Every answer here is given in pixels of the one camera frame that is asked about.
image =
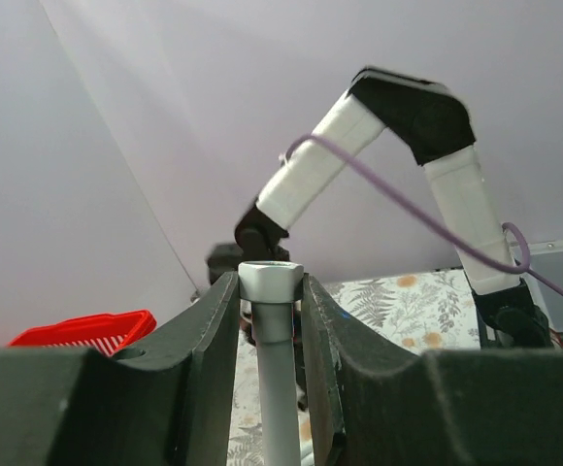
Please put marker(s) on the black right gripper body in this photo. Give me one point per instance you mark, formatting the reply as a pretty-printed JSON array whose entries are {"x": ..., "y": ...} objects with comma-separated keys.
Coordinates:
[{"x": 226, "y": 257}]

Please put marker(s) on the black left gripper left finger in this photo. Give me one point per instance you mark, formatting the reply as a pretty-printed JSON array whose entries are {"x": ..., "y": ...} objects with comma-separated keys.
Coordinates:
[{"x": 166, "y": 400}]

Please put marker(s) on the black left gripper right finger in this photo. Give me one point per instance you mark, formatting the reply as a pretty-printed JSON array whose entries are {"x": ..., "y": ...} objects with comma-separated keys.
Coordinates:
[{"x": 374, "y": 403}]

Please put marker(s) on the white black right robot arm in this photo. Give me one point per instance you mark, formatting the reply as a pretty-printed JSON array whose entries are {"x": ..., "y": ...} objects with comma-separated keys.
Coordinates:
[{"x": 413, "y": 139}]

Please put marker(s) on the red plastic basket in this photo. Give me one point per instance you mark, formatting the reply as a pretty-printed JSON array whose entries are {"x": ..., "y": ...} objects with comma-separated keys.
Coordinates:
[{"x": 108, "y": 333}]

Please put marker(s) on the floral patterned mat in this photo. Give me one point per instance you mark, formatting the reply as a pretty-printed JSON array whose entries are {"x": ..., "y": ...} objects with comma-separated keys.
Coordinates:
[{"x": 424, "y": 311}]

